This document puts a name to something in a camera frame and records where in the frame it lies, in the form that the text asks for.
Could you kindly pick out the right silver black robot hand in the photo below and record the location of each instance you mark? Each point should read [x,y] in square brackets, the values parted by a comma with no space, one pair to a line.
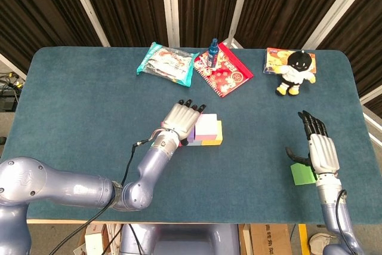
[323,155]

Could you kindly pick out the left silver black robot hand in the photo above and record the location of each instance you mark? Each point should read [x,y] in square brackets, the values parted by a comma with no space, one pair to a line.
[180,119]

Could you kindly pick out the purple foam cube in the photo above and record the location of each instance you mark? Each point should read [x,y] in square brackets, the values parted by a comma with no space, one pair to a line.
[192,135]

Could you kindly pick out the pink foam cube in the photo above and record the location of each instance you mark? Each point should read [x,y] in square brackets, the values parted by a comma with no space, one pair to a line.
[206,126]

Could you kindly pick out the green foam cube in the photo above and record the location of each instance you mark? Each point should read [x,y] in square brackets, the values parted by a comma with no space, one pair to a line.
[301,174]

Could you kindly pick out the yellow foam cube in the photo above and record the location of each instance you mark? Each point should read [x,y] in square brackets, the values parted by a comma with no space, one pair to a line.
[219,132]

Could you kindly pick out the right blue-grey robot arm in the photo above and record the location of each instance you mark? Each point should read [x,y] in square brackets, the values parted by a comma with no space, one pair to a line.
[334,216]

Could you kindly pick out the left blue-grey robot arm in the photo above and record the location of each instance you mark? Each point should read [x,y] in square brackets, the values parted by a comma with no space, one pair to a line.
[74,189]

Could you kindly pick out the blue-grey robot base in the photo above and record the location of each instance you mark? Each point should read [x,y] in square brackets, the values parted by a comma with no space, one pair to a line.
[185,241]

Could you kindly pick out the light blue foam cube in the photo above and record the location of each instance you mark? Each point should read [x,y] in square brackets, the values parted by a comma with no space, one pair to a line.
[194,143]

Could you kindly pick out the teal snack packet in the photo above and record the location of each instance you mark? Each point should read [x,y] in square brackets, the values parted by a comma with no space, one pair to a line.
[167,64]

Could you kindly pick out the red spiral notebook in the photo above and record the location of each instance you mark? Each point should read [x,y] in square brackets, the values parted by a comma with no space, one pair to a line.
[229,79]

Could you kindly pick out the blue spray bottle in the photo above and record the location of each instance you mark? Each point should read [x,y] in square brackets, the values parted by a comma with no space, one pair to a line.
[212,55]

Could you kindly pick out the teal felt table cover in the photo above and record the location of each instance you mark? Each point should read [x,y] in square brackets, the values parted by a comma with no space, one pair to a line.
[224,183]

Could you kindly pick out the white sneaker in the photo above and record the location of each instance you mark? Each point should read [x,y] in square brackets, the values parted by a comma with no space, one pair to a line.
[319,241]

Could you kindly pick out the black plush doll white shirt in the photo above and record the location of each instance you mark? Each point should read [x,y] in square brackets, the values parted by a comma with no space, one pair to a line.
[294,73]

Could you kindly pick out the brown cardboard box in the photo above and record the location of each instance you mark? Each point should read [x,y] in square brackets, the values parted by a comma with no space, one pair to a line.
[268,240]

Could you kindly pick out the blue and orange carton box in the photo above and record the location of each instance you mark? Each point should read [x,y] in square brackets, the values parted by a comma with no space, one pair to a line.
[274,58]

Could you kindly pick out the dark brown curtain panel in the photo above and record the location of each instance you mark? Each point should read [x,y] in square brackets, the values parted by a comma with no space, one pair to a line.
[364,43]
[203,4]
[35,13]
[128,4]
[283,4]

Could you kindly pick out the white cardboard box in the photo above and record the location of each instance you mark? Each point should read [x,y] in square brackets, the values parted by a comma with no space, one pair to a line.
[92,240]

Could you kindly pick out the white partition frame post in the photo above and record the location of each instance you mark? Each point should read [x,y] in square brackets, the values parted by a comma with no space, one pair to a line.
[371,95]
[12,65]
[170,4]
[240,1]
[334,10]
[86,7]

